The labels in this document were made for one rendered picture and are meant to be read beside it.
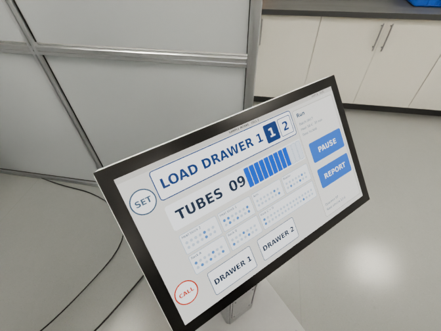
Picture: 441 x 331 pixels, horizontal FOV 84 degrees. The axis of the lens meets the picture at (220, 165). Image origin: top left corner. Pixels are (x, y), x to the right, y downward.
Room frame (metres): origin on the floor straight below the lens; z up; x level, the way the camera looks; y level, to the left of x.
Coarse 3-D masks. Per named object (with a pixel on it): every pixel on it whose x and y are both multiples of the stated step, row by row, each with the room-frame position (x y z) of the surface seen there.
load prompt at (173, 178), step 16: (288, 112) 0.41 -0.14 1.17; (256, 128) 0.36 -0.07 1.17; (272, 128) 0.38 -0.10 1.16; (288, 128) 0.39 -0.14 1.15; (224, 144) 0.32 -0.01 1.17; (240, 144) 0.33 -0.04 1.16; (256, 144) 0.34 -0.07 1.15; (272, 144) 0.35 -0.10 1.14; (176, 160) 0.28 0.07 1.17; (192, 160) 0.29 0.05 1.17; (208, 160) 0.29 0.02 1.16; (224, 160) 0.30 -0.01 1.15; (240, 160) 0.31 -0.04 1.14; (160, 176) 0.26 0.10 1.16; (176, 176) 0.26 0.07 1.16; (192, 176) 0.27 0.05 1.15; (208, 176) 0.28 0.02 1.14; (160, 192) 0.24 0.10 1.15; (176, 192) 0.24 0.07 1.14
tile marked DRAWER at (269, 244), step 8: (280, 224) 0.25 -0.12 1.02; (288, 224) 0.25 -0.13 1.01; (272, 232) 0.23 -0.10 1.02; (280, 232) 0.23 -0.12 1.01; (288, 232) 0.24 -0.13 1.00; (296, 232) 0.24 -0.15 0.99; (256, 240) 0.21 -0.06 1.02; (264, 240) 0.22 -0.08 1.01; (272, 240) 0.22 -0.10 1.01; (280, 240) 0.22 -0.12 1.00; (288, 240) 0.23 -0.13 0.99; (264, 248) 0.21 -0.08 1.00; (272, 248) 0.21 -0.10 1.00; (280, 248) 0.21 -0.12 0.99; (264, 256) 0.20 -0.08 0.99
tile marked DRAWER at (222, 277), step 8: (248, 248) 0.20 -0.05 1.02; (232, 256) 0.18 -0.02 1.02; (240, 256) 0.19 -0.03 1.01; (248, 256) 0.19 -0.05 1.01; (224, 264) 0.17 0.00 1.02; (232, 264) 0.17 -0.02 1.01; (240, 264) 0.18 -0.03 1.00; (248, 264) 0.18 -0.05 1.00; (256, 264) 0.18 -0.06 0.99; (208, 272) 0.16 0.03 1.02; (216, 272) 0.16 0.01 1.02; (224, 272) 0.16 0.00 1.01; (232, 272) 0.16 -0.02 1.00; (240, 272) 0.17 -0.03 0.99; (248, 272) 0.17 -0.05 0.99; (216, 280) 0.15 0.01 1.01; (224, 280) 0.15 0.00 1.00; (232, 280) 0.15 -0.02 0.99; (216, 288) 0.14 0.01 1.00; (224, 288) 0.14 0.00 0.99; (216, 296) 0.13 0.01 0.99
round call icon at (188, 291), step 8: (184, 280) 0.14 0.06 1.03; (192, 280) 0.14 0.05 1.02; (176, 288) 0.13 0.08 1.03; (184, 288) 0.13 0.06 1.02; (192, 288) 0.13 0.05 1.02; (176, 296) 0.12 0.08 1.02; (184, 296) 0.12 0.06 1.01; (192, 296) 0.12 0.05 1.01; (200, 296) 0.13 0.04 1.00; (184, 304) 0.11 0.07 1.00
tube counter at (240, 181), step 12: (288, 144) 0.36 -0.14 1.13; (300, 144) 0.37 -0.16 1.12; (264, 156) 0.33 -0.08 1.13; (276, 156) 0.34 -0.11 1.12; (288, 156) 0.35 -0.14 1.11; (300, 156) 0.36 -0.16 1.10; (252, 168) 0.31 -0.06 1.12; (264, 168) 0.32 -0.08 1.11; (276, 168) 0.32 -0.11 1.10; (228, 180) 0.28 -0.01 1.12; (240, 180) 0.29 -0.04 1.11; (252, 180) 0.29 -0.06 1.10; (264, 180) 0.30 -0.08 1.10; (240, 192) 0.27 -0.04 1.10
